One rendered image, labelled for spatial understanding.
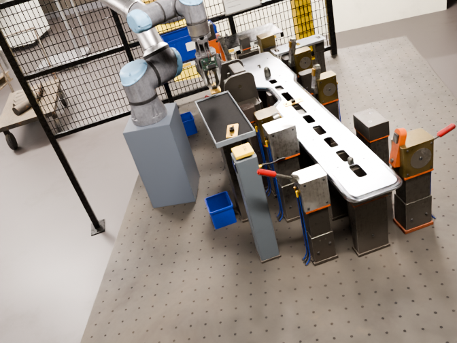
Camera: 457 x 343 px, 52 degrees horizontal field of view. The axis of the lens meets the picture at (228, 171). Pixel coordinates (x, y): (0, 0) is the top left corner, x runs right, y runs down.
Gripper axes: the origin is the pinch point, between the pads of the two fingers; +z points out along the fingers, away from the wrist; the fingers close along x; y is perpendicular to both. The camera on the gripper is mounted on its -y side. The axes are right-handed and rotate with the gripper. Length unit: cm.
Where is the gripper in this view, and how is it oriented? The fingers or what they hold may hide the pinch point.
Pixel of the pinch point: (213, 84)
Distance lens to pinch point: 176.5
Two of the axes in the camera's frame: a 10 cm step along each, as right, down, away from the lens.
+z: 2.2, 8.0, 5.5
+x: 9.6, -2.7, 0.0
